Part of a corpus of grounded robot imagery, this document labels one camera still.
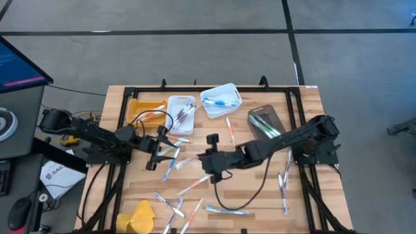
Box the computer monitor with blue screen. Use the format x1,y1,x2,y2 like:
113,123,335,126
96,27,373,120
0,34,55,95

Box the black keyboard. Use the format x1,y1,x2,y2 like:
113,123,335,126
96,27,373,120
0,159,14,197

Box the white round device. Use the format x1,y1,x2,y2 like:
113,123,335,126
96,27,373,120
0,107,19,142

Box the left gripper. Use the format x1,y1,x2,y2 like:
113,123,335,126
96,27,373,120
139,125,179,172

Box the purple toothbrush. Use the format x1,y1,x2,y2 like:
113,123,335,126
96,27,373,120
174,103,192,126
153,192,187,218
178,104,200,121
162,197,183,234
177,101,196,122
175,102,194,124
277,172,289,216
283,151,293,189

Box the thin black floor cable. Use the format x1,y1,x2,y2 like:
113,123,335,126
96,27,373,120
45,83,108,98

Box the wide white plastic bin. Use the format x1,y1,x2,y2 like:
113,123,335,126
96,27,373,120
200,83,243,120

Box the black stand leg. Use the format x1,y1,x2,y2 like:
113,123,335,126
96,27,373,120
385,116,416,137

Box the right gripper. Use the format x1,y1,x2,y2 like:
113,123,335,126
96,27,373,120
198,133,244,185

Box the grey computer desk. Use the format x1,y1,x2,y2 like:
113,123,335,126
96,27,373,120
0,84,46,234

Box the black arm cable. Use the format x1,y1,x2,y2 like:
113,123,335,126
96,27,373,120
129,109,176,139
213,155,273,211

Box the white paper box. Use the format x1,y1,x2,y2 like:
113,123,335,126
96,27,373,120
39,149,87,200

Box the orange plastic bin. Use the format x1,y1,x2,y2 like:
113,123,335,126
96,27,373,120
125,98,168,128

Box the dark translucent plastic bin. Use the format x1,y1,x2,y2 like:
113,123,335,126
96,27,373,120
247,104,287,139

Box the black computer mouse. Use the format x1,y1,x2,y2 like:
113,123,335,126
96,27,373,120
6,196,33,233

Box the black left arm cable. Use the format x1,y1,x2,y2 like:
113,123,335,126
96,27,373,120
129,109,176,139

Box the narrow white plastic bin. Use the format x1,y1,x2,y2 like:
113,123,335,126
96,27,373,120
165,95,197,136

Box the thick black cable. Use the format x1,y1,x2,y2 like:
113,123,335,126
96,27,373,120
80,163,108,226

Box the yellow crumpled cloth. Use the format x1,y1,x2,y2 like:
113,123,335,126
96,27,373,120
115,199,156,234

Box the yellow cable bundle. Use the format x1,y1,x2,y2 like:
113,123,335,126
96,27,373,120
59,134,84,147

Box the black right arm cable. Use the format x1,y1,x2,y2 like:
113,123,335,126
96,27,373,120
213,155,273,211

